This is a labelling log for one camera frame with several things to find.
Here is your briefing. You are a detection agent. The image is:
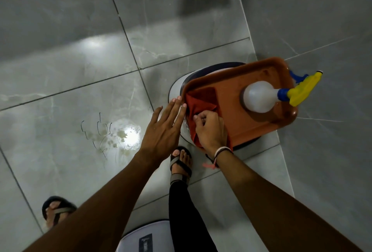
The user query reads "person's left hand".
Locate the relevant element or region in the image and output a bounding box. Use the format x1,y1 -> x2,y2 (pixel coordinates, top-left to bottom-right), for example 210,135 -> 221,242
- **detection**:
139,96 -> 187,167

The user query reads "person's right hand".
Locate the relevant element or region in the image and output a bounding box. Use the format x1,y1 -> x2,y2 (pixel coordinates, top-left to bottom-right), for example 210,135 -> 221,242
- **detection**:
193,110 -> 229,159

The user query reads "red cloth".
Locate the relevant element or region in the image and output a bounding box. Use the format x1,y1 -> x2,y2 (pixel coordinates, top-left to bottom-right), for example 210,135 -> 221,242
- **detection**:
185,86 -> 233,151

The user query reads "person's left forearm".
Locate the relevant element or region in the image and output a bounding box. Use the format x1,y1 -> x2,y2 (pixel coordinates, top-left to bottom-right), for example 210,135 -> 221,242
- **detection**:
23,152 -> 164,252

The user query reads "person's right forearm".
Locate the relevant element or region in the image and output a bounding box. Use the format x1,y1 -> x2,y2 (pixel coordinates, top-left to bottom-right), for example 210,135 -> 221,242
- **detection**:
216,150 -> 364,252

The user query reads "white round stool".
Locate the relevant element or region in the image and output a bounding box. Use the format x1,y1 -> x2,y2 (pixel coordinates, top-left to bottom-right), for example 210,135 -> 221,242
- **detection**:
168,62 -> 262,151

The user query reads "orange plastic tray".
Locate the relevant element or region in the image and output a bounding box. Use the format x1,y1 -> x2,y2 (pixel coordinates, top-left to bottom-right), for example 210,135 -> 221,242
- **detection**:
180,57 -> 299,148

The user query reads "grey black sandal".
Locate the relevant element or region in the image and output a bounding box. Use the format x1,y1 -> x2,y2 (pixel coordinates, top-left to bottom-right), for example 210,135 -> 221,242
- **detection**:
42,196 -> 78,230
170,146 -> 193,186

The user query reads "white spray bottle yellow trigger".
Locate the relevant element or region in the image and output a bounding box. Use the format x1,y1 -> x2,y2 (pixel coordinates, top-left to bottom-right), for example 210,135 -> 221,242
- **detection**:
242,70 -> 324,114

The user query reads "black trouser leg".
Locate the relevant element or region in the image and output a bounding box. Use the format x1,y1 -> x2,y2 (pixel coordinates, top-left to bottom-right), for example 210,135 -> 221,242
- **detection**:
168,180 -> 218,252

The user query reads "white box with dark label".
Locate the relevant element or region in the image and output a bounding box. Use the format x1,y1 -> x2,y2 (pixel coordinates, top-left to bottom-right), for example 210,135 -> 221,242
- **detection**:
116,219 -> 175,252

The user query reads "thread wrist bracelet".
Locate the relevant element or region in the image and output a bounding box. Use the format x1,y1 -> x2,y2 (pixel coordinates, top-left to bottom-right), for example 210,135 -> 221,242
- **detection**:
202,146 -> 233,170

